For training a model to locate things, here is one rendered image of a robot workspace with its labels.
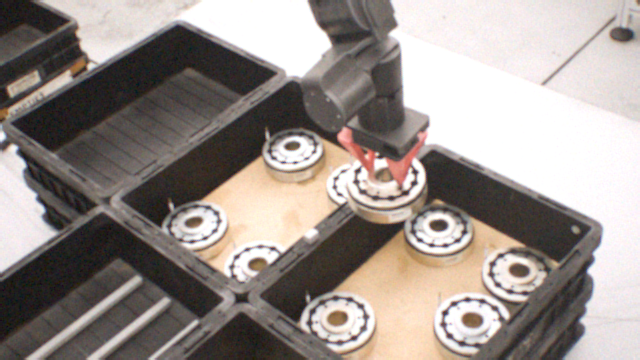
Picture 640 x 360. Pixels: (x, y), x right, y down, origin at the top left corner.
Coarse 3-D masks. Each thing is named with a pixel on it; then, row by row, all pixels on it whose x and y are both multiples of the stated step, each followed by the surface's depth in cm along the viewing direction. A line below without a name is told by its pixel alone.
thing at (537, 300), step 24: (432, 144) 137; (480, 168) 132; (528, 192) 127; (576, 216) 123; (600, 240) 121; (288, 264) 121; (576, 264) 118; (264, 288) 118; (552, 288) 114; (264, 312) 115; (528, 312) 112; (312, 336) 112; (504, 336) 109
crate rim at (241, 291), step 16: (288, 80) 152; (240, 112) 147; (224, 128) 145; (192, 144) 142; (176, 160) 140; (144, 176) 137; (128, 192) 135; (128, 208) 132; (336, 208) 128; (144, 224) 130; (320, 224) 126; (160, 240) 127; (176, 240) 127; (192, 256) 124; (288, 256) 122; (208, 272) 121; (240, 288) 119
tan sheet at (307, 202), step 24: (336, 168) 150; (216, 192) 148; (240, 192) 147; (264, 192) 147; (288, 192) 146; (312, 192) 146; (240, 216) 143; (264, 216) 143; (288, 216) 142; (312, 216) 142; (240, 240) 139; (264, 240) 139; (288, 240) 138; (216, 264) 136
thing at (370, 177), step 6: (384, 162) 117; (372, 168) 116; (378, 168) 116; (384, 168) 117; (372, 174) 116; (372, 180) 115; (372, 186) 115; (378, 186) 114; (384, 186) 114; (390, 186) 114; (396, 186) 114
